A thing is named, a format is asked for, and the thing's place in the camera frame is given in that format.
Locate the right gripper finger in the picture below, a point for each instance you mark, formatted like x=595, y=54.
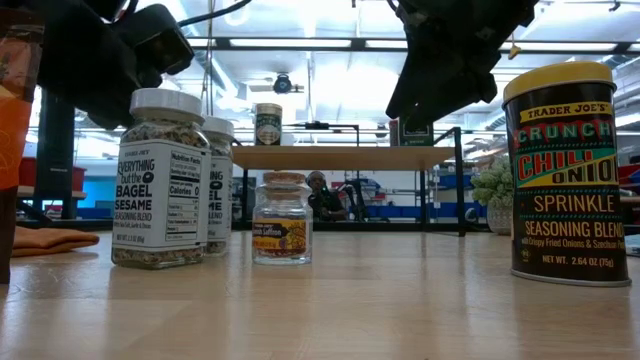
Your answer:
x=420, y=80
x=460, y=85

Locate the dark green spice tin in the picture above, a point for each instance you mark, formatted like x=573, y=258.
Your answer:
x=417, y=139

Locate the orange taco mix packet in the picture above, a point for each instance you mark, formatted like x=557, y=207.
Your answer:
x=15, y=150

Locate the bagel sesame seasoning jar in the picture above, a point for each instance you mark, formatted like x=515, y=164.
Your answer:
x=223, y=200
x=160, y=200

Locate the chili onion can yellow lid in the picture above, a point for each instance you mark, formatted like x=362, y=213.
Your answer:
x=567, y=200

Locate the dark spice jar gold lid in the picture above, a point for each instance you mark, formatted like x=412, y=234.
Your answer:
x=268, y=125

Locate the small saffron jar cork lid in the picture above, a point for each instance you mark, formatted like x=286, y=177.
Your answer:
x=282, y=235

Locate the wooden shelf black legs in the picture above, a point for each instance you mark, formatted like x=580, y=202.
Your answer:
x=350, y=157

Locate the yellow hanging tag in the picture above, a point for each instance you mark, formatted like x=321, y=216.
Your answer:
x=514, y=50

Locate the potted green succulent plant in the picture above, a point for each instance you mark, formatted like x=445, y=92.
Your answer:
x=492, y=185

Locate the red storage bin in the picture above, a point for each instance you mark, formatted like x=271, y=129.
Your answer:
x=27, y=172

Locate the person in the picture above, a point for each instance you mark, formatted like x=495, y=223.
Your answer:
x=325, y=200

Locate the folded orange cloth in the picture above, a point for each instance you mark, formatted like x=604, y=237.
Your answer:
x=50, y=240

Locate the Yellowstone book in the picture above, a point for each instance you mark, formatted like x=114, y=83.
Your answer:
x=634, y=246

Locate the black metal table frame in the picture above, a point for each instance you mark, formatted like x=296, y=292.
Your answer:
x=55, y=160

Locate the round black camera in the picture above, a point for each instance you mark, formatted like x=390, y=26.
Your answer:
x=282, y=83

